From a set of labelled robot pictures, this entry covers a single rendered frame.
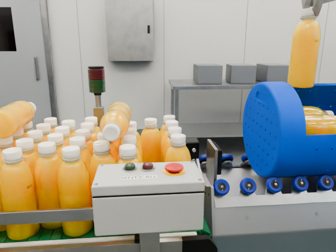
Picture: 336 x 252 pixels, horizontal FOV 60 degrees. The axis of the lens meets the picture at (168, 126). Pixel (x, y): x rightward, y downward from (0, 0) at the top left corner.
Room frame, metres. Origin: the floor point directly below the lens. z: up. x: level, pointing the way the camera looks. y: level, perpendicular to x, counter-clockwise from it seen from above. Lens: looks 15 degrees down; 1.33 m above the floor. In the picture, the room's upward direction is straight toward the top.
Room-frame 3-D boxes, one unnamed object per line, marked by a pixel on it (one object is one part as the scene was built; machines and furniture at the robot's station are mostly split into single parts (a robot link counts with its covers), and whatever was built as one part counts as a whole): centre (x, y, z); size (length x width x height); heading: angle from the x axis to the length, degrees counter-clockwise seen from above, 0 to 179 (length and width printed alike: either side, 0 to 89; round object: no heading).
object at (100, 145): (0.67, 0.16, 1.10); 0.04 x 0.04 x 0.02
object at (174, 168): (0.52, -0.01, 1.11); 0.04 x 0.04 x 0.01
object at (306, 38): (0.84, -0.38, 1.32); 0.07 x 0.07 x 0.19
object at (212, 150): (0.82, -0.14, 0.99); 0.10 x 0.02 x 0.12; 6
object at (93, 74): (1.14, 0.28, 1.23); 0.06 x 0.06 x 0.04
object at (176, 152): (0.72, -0.03, 1.00); 0.07 x 0.07 x 0.19
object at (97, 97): (1.14, 0.28, 1.18); 0.06 x 0.06 x 0.16
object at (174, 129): (0.80, -0.02, 1.10); 0.04 x 0.04 x 0.02
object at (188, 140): (1.02, -0.08, 0.95); 0.10 x 0.07 x 0.10; 6
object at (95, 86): (1.14, 0.28, 1.18); 0.06 x 0.06 x 0.05
